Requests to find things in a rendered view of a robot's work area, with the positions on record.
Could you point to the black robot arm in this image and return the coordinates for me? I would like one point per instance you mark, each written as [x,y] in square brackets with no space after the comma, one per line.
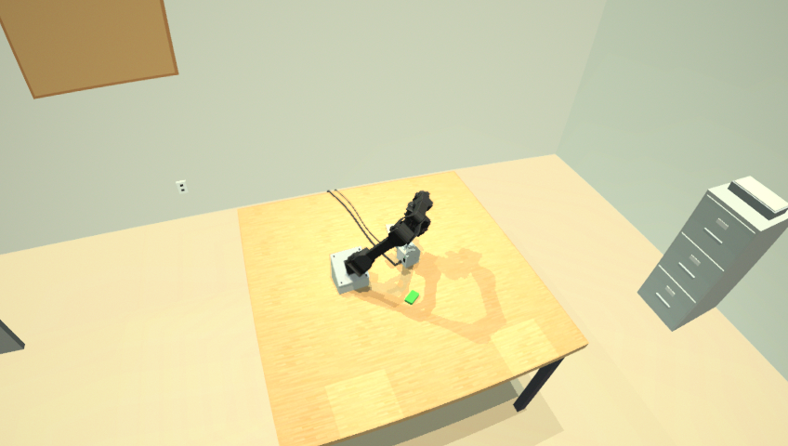
[401,234]

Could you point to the small green flat block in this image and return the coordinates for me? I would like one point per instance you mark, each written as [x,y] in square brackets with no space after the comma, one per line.
[411,297]

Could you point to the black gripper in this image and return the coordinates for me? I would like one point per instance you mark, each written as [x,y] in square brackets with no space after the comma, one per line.
[408,220]

